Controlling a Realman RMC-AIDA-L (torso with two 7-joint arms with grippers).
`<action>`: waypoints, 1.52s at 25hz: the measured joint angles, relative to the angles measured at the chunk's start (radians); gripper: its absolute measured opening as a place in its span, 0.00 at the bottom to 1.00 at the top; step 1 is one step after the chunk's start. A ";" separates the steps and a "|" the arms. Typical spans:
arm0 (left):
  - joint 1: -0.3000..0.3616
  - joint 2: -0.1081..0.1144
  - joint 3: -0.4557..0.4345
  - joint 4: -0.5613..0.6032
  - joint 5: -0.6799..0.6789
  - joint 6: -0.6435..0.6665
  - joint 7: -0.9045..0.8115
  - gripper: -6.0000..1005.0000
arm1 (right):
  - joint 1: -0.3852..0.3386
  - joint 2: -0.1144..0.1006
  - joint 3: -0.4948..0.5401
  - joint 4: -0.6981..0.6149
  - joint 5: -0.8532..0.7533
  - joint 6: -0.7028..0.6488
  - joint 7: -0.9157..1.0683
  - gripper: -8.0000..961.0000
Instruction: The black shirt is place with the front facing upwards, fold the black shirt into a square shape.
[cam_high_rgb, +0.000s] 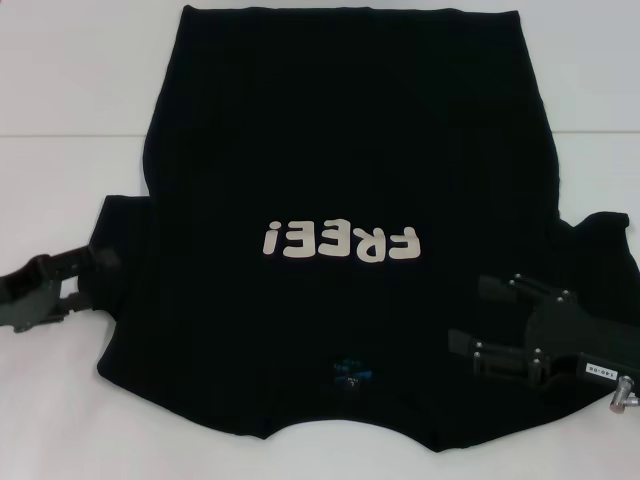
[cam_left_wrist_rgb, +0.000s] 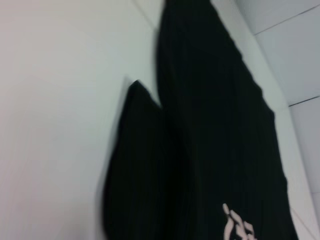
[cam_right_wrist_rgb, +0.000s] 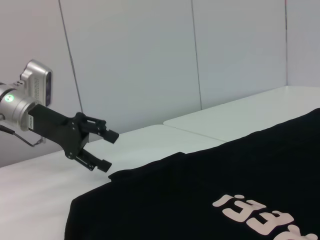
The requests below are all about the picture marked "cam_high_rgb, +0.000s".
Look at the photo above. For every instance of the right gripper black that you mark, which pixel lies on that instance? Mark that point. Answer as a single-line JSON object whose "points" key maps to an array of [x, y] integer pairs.
{"points": [[575, 340]]}

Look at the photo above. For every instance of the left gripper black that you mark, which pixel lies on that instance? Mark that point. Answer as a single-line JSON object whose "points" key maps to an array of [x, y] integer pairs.
{"points": [[30, 295]]}

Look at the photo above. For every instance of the black shirt with FREE print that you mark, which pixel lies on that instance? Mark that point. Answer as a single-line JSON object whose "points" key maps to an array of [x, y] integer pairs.
{"points": [[325, 150]]}

